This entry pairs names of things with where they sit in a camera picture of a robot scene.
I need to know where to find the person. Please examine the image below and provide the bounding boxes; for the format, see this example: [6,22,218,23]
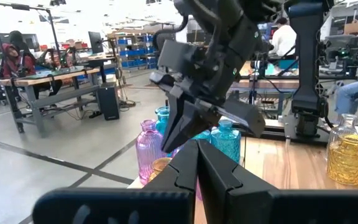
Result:
[268,17,298,60]
[0,30,63,100]
[333,46,358,116]

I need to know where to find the blue storage bin shelving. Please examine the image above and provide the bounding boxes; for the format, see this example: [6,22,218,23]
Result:
[116,33,158,70]

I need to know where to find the blue diamond-pattern glass vase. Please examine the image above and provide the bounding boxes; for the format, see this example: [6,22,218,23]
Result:
[210,119,242,164]

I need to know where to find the background wooden table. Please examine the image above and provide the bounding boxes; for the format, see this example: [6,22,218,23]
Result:
[228,60,301,121]

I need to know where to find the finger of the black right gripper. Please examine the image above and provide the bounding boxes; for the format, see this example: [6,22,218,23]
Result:
[162,93,186,152]
[169,98,217,152]

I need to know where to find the narrow yellow ribbed glass vase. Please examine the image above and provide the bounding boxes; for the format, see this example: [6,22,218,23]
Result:
[147,157,173,184]

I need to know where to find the computer monitor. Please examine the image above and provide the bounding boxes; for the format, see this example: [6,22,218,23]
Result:
[88,30,104,55]

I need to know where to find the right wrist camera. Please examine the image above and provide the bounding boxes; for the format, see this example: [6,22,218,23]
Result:
[157,39,213,82]

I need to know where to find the black computer tower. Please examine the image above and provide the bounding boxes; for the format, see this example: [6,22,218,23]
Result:
[97,82,121,121]

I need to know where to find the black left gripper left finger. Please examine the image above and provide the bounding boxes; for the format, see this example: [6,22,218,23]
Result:
[144,139,198,191]

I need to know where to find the wooden workbench grey legs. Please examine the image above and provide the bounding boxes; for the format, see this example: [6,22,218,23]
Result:
[0,67,117,138]

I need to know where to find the yellow bumpy glass vase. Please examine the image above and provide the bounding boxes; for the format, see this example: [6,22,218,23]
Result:
[326,134,358,187]

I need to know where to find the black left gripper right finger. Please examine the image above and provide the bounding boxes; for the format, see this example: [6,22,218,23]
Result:
[197,139,278,224]

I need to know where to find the black background rig frame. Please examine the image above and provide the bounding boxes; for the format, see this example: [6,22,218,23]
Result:
[0,0,62,65]

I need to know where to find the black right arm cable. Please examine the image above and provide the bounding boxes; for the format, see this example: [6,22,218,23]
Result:
[152,15,189,52]

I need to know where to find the cardboard box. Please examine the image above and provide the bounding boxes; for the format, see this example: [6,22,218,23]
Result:
[343,20,358,35]

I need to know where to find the black aluminium rig frame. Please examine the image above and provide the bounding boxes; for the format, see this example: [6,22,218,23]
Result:
[259,118,358,150]

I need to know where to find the pink ribbed glass vase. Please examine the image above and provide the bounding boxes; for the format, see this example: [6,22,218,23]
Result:
[135,119,167,186]
[195,179,203,202]

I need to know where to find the clear glass vase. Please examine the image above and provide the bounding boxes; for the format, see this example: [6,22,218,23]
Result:
[327,113,358,147]

